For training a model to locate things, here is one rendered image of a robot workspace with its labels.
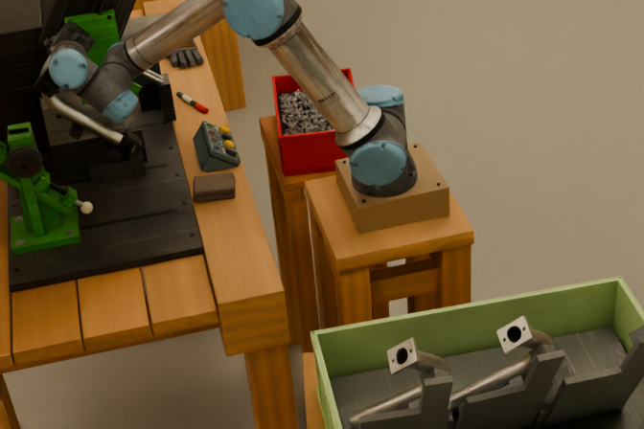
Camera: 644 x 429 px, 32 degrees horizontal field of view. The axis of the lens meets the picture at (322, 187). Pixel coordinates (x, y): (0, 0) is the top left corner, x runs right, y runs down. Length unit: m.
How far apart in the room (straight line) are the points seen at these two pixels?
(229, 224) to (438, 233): 0.47
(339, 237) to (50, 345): 0.68
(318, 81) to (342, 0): 3.30
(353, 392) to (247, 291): 0.33
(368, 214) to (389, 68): 2.45
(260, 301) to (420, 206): 0.45
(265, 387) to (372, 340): 0.41
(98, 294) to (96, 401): 1.08
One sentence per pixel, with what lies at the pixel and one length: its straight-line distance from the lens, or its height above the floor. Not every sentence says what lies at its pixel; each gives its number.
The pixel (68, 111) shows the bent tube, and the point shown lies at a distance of 2.70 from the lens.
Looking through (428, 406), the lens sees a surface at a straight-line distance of 1.85.
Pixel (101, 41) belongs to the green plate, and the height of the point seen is 1.21.
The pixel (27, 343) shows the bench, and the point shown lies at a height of 0.88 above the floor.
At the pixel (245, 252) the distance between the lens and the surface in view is 2.44.
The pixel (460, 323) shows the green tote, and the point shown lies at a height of 0.92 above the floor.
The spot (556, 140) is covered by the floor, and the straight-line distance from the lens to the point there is 4.43.
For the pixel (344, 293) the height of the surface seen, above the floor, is 0.74.
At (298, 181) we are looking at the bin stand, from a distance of 2.82.
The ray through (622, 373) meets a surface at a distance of 1.98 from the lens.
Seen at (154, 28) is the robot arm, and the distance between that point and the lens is 2.42.
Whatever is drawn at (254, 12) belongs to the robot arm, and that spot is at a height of 1.45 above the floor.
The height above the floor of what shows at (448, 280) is 0.72.
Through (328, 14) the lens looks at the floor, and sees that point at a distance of 5.42.
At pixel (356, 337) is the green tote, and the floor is 0.93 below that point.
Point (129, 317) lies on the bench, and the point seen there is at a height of 0.88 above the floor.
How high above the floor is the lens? 2.39
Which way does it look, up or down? 35 degrees down
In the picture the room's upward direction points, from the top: 5 degrees counter-clockwise
